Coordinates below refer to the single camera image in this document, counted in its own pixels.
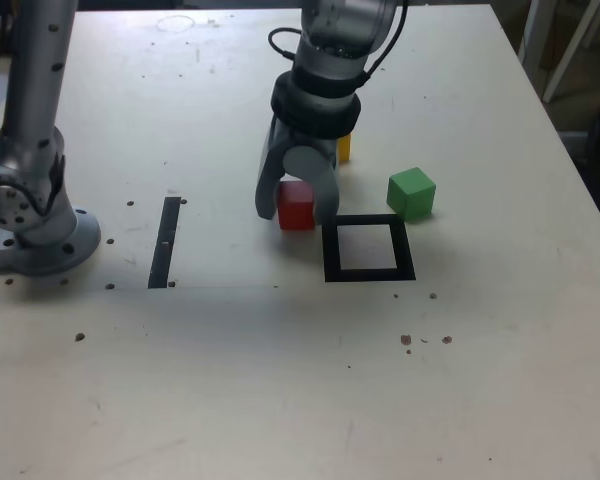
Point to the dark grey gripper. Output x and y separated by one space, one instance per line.
307 140

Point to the white metal frame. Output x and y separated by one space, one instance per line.
577 50

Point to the green cube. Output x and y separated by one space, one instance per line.
411 195

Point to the red cube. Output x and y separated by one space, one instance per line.
295 210

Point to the black tape strip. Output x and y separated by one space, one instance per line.
162 250

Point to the yellow cube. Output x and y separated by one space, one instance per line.
345 149

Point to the black tape square outline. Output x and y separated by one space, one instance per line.
370 276

